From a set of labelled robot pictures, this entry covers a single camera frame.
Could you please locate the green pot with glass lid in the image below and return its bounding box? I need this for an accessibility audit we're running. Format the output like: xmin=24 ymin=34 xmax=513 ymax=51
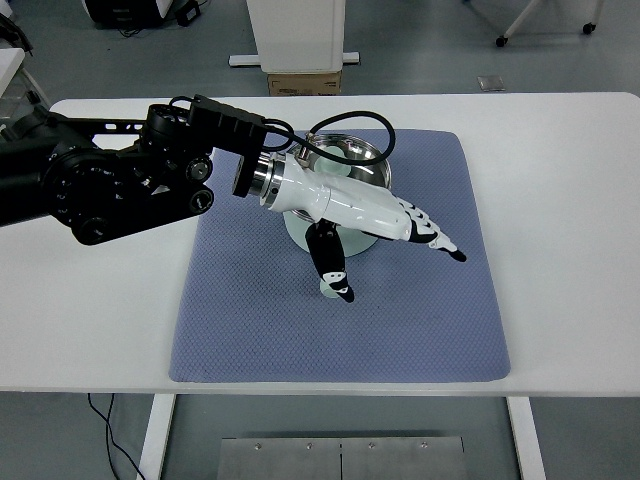
xmin=282 ymin=130 xmax=394 ymax=300

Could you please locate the white pedestal column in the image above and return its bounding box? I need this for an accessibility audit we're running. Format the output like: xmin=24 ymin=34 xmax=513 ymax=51
xmin=229 ymin=0 xmax=360 ymax=74

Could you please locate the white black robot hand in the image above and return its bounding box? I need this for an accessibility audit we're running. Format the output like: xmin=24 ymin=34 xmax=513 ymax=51
xmin=249 ymin=154 xmax=466 ymax=303

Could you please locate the white side table left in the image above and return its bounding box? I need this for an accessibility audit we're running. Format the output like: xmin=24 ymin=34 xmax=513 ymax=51
xmin=0 ymin=12 xmax=51 ymax=136

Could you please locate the blue quilted mat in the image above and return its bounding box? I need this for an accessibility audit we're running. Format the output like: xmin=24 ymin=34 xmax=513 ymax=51
xmin=169 ymin=130 xmax=511 ymax=383

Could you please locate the white rolling chair base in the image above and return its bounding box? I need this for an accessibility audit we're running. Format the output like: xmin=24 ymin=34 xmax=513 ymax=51
xmin=494 ymin=1 xmax=606 ymax=49

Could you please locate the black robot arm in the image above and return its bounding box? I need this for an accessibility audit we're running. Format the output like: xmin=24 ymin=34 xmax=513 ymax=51
xmin=1 ymin=95 xmax=410 ymax=245

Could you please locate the black floor cable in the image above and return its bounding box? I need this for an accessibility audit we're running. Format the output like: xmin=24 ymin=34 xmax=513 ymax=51
xmin=87 ymin=392 xmax=147 ymax=480

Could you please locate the grey floor outlet cover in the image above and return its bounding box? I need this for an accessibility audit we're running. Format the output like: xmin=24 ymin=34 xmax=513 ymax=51
xmin=477 ymin=75 xmax=506 ymax=92

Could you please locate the cardboard box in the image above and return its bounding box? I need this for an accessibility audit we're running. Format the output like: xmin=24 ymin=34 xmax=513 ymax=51
xmin=267 ymin=71 xmax=342 ymax=97

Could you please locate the black device on floor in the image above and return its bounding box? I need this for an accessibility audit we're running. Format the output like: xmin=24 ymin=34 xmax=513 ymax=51
xmin=82 ymin=0 xmax=207 ymax=29

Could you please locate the metal floor plate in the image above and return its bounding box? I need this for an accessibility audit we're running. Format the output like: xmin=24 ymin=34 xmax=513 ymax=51
xmin=217 ymin=437 xmax=468 ymax=479

